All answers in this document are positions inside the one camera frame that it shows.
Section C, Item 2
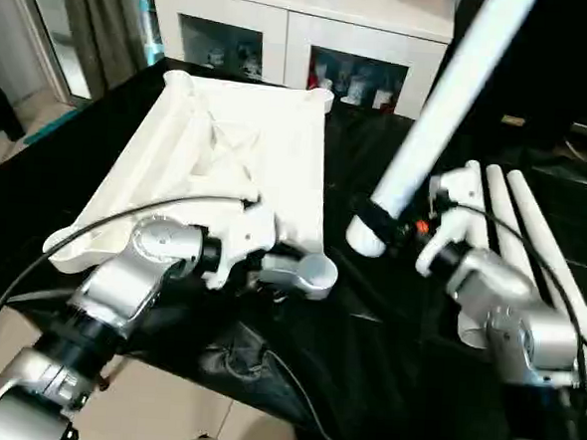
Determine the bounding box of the white plastic table leg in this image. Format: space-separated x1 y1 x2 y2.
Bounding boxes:
451 157 511 352
343 0 541 269
476 163 566 308
493 167 587 367

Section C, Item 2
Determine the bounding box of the white plastic table top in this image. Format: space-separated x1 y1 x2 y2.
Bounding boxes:
39 62 354 305

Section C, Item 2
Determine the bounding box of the black mat cloth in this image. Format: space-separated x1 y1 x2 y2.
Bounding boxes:
0 46 587 440

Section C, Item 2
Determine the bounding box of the blue white printed mug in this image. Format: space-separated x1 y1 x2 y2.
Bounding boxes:
346 78 366 104

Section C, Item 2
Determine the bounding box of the black backdrop cloth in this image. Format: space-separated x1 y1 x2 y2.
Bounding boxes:
445 0 587 149

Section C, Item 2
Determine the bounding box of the teal white patterned banner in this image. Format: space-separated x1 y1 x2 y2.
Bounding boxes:
131 0 168 70

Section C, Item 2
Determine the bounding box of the white glass-door cabinet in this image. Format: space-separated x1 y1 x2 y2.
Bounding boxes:
142 0 462 123

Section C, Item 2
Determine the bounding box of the grey curtain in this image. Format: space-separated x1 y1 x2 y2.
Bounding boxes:
50 0 154 104

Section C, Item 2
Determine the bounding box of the glass sliding door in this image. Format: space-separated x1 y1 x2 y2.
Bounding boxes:
0 0 99 114

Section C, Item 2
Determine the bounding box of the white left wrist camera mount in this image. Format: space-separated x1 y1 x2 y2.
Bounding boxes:
201 203 282 296

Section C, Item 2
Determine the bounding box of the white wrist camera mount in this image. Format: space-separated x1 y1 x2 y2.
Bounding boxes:
201 203 282 296
413 159 489 282

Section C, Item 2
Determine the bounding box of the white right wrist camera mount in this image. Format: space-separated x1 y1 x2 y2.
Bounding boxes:
413 159 489 282

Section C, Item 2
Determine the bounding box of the thin black cable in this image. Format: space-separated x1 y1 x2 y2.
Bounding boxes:
256 348 362 440

